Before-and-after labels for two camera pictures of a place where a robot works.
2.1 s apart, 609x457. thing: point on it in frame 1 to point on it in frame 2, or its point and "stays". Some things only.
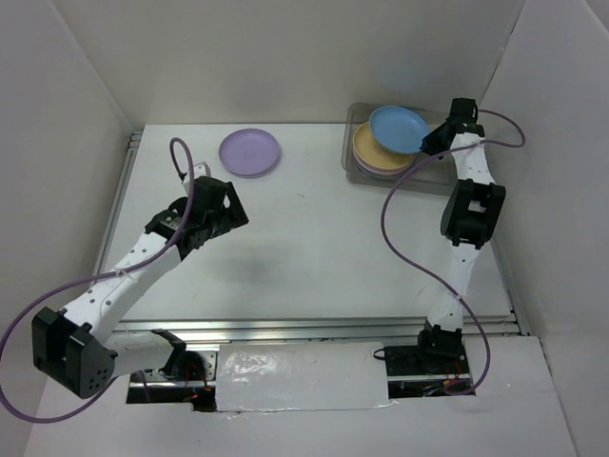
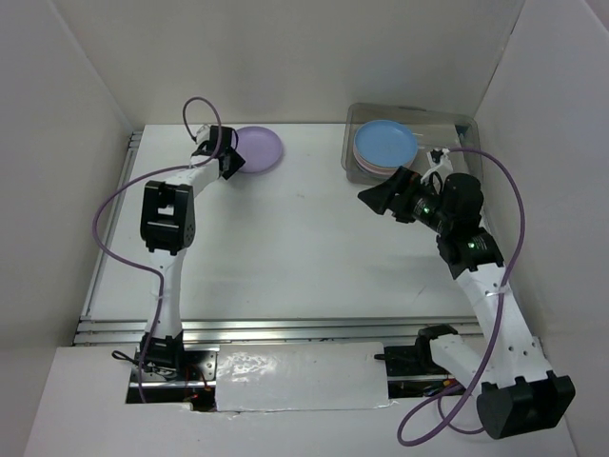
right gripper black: x=428 y=144 to x=405 y=182
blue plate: x=399 y=128 to x=386 y=143
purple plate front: x=383 y=171 stays
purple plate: x=249 y=151 stays
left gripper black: x=234 y=214 to x=237 y=163
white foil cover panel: x=301 y=376 stays
